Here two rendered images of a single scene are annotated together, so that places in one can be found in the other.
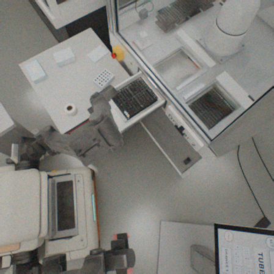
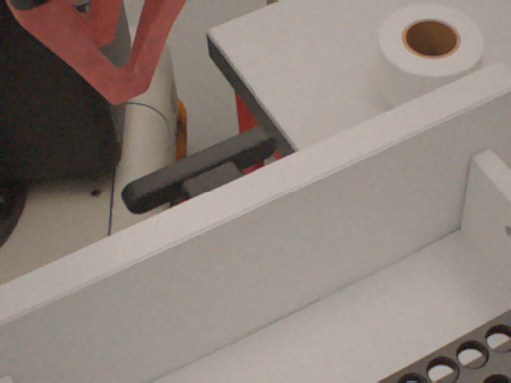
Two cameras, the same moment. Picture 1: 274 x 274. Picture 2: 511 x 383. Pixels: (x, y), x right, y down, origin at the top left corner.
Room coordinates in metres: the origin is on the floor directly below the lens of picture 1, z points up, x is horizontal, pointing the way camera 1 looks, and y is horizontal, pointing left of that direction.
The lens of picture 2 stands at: (0.57, -0.08, 1.26)
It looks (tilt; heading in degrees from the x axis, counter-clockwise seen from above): 51 degrees down; 105
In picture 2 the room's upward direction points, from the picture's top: 6 degrees counter-clockwise
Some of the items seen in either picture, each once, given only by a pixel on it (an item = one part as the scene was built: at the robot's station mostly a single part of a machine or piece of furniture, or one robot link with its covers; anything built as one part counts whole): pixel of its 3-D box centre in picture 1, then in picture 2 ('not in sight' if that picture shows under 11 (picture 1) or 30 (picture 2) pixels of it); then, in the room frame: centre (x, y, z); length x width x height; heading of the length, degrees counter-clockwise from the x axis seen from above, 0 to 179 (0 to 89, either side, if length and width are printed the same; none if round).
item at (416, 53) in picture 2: (70, 109); (429, 60); (0.57, 0.41, 0.78); 0.07 x 0.07 x 0.04
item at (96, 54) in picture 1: (97, 54); not in sight; (1.01, 0.29, 0.77); 0.13 x 0.09 x 0.02; 138
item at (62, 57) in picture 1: (64, 57); not in sight; (0.96, 0.51, 0.79); 0.13 x 0.09 x 0.05; 119
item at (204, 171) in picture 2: not in sight; (212, 188); (0.48, 0.19, 0.91); 0.07 x 0.04 x 0.01; 38
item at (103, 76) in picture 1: (103, 79); not in sight; (0.80, 0.22, 0.78); 0.12 x 0.08 x 0.04; 143
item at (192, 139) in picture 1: (183, 128); not in sight; (0.45, -0.28, 0.87); 0.29 x 0.02 x 0.11; 38
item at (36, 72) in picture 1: (35, 71); not in sight; (0.83, 0.68, 0.78); 0.15 x 0.10 x 0.04; 37
